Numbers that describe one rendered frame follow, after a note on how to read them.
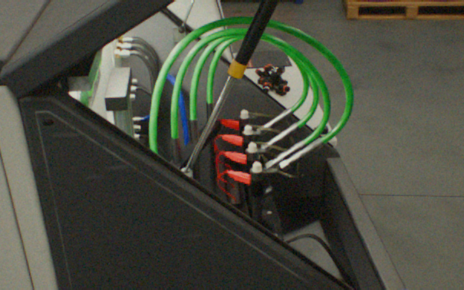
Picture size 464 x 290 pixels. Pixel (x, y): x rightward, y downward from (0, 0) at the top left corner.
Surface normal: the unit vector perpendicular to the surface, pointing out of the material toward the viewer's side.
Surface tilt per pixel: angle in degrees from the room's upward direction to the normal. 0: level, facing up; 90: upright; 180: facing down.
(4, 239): 90
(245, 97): 90
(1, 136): 90
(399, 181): 0
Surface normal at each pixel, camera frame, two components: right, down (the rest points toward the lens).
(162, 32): 0.08, 0.48
